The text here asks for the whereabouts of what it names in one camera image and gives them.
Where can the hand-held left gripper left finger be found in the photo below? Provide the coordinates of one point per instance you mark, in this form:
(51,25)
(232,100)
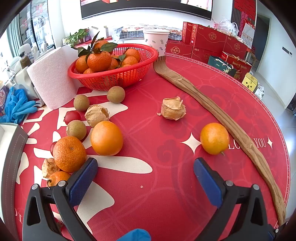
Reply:
(83,183)

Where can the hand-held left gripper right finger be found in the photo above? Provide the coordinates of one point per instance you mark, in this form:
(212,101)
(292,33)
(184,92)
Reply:
(208,183)

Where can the small stemmed tangerine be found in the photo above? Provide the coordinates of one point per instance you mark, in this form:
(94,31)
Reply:
(57,178)

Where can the large bumpy tangerine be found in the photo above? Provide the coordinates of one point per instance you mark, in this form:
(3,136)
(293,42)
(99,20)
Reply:
(69,154)

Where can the brown husk physalis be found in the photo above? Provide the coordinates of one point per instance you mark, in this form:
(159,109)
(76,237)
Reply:
(173,108)
(97,115)
(49,167)

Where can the smooth orange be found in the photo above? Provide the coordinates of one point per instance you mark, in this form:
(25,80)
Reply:
(214,138)
(106,138)

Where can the red cherry tomato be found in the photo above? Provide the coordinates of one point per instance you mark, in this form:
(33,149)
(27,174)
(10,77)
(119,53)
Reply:
(53,148)
(72,117)

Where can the brown longan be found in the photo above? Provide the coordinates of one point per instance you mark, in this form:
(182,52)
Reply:
(81,102)
(116,94)
(76,129)

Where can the grey tray with white lining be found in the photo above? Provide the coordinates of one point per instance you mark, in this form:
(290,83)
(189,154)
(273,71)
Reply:
(16,166)

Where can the person's left hand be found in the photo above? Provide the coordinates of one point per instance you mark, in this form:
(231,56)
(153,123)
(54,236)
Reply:
(136,235)

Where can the bundle of blue gloves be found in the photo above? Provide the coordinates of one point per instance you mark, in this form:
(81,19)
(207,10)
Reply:
(16,104)

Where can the white printed carton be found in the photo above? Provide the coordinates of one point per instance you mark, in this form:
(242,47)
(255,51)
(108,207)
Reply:
(260,90)

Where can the red plastic basket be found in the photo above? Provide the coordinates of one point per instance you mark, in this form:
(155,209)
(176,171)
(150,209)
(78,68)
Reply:
(113,78)

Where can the white paper towel roll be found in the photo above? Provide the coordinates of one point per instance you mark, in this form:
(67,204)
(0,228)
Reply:
(53,78)

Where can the yellow carton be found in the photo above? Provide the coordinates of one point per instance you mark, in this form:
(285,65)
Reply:
(249,81)

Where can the dark green gift bag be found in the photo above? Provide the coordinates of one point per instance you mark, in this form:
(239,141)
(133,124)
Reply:
(219,66)

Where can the white plastic jug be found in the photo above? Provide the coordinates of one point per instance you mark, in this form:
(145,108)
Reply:
(24,78)

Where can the red apple gift box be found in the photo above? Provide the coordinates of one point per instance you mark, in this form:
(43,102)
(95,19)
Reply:
(239,67)

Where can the pile of leafy tangerines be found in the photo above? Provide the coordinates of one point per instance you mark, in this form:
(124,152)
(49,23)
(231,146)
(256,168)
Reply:
(99,61)

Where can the brown bottle with black cap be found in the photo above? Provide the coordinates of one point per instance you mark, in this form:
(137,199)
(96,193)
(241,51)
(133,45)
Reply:
(24,60)

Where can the white ceramic pot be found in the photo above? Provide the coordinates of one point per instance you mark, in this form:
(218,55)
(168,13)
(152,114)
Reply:
(25,49)

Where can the green potted plant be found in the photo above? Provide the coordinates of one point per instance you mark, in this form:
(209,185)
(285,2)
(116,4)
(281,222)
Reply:
(78,36)

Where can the leaf print paper cup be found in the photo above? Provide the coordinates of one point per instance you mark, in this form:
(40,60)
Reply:
(155,40)

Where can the small white carton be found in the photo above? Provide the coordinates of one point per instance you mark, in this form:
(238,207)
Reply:
(104,31)

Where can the white desk calendar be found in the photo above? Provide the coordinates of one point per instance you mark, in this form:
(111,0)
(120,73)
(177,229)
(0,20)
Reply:
(247,34)

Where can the blue plaid cloth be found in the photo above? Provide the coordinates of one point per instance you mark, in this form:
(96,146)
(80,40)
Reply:
(129,33)

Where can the clear cellophane gift bag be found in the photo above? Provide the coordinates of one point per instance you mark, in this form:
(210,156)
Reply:
(225,24)

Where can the glass door cabinet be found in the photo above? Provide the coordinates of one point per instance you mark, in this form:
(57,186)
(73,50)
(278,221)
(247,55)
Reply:
(39,25)

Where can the dark wall switch plate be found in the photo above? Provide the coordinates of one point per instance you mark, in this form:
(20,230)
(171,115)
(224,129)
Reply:
(286,51)

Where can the red papercut wall panel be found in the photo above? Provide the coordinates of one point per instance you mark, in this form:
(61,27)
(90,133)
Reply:
(242,11)

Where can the wall television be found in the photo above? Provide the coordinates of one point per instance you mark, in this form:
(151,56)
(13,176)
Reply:
(143,9)

